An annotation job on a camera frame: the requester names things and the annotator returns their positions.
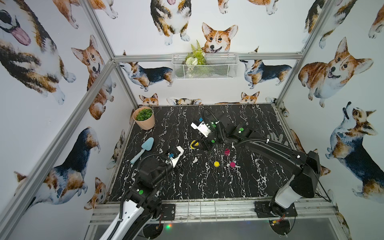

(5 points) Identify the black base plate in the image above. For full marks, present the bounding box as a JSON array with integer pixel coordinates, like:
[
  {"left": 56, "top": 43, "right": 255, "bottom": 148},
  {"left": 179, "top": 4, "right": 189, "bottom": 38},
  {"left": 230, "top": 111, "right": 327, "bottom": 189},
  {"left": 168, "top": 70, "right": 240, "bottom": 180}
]
[
  {"left": 156, "top": 204, "right": 176, "bottom": 221},
  {"left": 254, "top": 201, "right": 298, "bottom": 218}
]

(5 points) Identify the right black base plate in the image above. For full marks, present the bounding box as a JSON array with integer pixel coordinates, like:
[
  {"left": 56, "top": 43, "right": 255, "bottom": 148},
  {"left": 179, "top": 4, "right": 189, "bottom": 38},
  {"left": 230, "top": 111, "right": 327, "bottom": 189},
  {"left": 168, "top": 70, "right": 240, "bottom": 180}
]
[{"left": 254, "top": 201, "right": 298, "bottom": 218}]

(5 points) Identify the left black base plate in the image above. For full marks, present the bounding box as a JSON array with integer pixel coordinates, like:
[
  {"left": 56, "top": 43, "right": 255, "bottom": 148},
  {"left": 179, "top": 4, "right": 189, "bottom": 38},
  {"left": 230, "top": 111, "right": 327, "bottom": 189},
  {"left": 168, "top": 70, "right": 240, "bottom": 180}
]
[{"left": 156, "top": 204, "right": 176, "bottom": 221}]

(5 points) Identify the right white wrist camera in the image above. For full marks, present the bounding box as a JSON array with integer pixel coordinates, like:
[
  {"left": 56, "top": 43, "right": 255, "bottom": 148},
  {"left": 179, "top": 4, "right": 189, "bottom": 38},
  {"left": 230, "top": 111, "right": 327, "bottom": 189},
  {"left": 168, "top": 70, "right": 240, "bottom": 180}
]
[{"left": 191, "top": 118, "right": 213, "bottom": 138}]

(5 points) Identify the light blue garden trowel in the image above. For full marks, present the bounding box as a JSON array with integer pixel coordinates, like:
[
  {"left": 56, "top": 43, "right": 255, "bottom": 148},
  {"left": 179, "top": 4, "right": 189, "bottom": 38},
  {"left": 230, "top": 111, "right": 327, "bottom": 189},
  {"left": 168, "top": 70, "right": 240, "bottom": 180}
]
[{"left": 130, "top": 137, "right": 154, "bottom": 165}]

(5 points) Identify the grey rubber glove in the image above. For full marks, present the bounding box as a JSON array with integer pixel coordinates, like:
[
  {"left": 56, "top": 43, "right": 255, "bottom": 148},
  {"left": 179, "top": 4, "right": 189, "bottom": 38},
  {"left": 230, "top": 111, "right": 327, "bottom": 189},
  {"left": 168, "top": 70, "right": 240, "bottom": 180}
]
[{"left": 267, "top": 133, "right": 289, "bottom": 146}]

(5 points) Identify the yellow paint jar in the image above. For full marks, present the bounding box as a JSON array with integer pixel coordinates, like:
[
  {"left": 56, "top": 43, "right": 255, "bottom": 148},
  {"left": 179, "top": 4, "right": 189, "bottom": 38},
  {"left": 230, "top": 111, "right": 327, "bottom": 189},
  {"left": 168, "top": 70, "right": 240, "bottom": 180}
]
[{"left": 190, "top": 140, "right": 199, "bottom": 150}]

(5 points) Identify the white wire wall basket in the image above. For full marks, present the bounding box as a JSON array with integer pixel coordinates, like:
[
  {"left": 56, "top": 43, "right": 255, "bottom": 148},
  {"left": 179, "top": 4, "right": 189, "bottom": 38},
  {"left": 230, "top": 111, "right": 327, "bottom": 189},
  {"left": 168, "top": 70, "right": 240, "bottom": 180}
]
[{"left": 172, "top": 54, "right": 240, "bottom": 80}]

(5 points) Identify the beige pot with green plant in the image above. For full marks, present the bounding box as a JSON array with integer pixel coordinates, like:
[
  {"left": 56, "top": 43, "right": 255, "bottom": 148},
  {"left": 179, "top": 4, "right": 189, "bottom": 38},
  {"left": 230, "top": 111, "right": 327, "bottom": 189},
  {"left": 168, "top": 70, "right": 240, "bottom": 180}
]
[{"left": 132, "top": 106, "right": 155, "bottom": 130}]

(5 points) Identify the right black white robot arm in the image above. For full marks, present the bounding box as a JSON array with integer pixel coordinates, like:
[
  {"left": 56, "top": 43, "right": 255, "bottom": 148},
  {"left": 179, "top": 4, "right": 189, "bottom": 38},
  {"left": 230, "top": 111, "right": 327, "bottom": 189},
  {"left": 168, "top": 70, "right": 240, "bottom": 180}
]
[{"left": 191, "top": 119, "right": 322, "bottom": 211}]

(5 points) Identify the green fern plant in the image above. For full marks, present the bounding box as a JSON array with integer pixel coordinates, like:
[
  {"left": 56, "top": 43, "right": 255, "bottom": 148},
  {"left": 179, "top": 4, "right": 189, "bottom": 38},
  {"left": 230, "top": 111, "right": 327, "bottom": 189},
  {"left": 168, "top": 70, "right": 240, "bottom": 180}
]
[{"left": 185, "top": 41, "right": 207, "bottom": 66}]

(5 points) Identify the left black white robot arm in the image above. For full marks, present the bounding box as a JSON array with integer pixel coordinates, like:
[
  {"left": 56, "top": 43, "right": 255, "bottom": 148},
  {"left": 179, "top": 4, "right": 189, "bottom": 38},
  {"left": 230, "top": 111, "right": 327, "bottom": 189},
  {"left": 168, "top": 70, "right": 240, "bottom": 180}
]
[{"left": 101, "top": 146, "right": 195, "bottom": 240}]

